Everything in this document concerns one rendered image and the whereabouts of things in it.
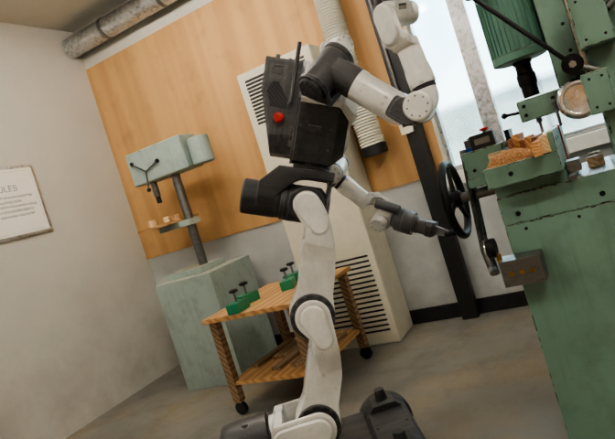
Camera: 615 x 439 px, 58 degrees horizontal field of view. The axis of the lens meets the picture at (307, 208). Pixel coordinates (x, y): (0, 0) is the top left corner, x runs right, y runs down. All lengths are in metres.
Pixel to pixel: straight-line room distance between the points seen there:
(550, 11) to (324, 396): 1.38
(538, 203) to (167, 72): 3.01
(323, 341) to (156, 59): 2.95
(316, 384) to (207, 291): 1.76
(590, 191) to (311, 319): 0.90
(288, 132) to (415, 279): 2.01
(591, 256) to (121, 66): 3.56
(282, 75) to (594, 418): 1.41
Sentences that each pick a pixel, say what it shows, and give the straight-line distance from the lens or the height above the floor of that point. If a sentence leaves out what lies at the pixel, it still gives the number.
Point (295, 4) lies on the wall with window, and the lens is 3.70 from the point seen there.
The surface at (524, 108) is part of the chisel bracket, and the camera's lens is 1.98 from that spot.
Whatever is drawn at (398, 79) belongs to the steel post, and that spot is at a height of 1.45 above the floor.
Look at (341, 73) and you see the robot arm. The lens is 1.56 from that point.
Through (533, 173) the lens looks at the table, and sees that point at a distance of 1.71.
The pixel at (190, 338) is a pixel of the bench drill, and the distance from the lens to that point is 3.67.
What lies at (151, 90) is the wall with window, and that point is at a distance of 4.30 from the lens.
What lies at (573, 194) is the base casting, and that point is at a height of 0.76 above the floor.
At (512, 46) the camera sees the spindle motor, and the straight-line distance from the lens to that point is 1.94.
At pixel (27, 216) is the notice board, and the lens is 3.96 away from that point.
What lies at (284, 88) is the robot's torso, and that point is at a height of 1.32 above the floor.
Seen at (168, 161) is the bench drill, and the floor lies 1.44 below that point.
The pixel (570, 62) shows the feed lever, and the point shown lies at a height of 1.13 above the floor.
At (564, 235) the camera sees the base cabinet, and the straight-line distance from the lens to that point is 1.82.
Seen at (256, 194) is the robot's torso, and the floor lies 1.04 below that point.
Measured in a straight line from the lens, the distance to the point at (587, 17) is 1.82.
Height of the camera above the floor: 1.00
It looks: 2 degrees down
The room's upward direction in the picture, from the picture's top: 17 degrees counter-clockwise
